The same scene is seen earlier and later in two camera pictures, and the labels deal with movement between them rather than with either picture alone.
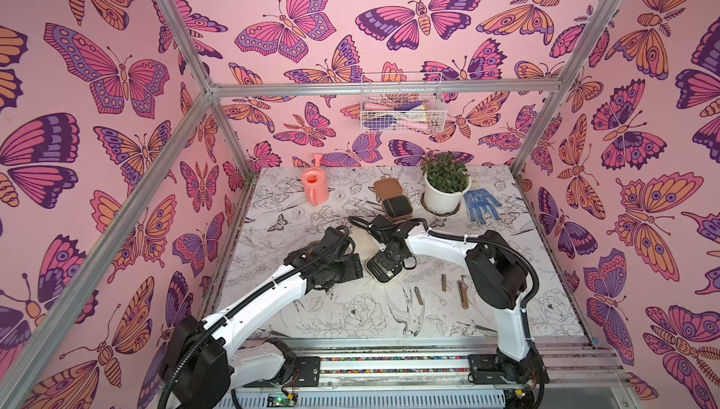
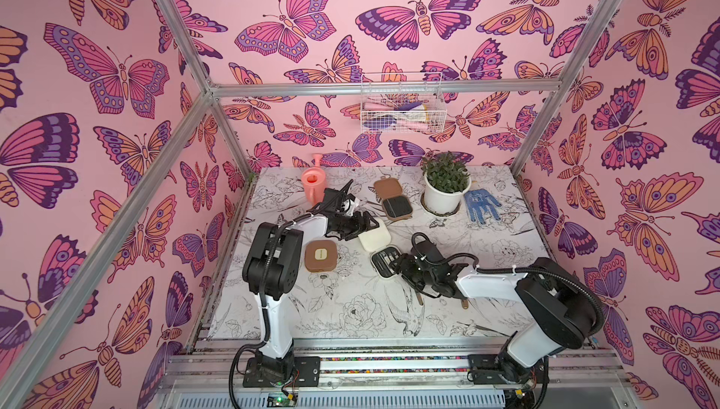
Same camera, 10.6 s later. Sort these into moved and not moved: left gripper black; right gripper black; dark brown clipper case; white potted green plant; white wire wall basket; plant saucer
Moved: right gripper black; left gripper black
Not moved: white wire wall basket; dark brown clipper case; plant saucer; white potted green plant
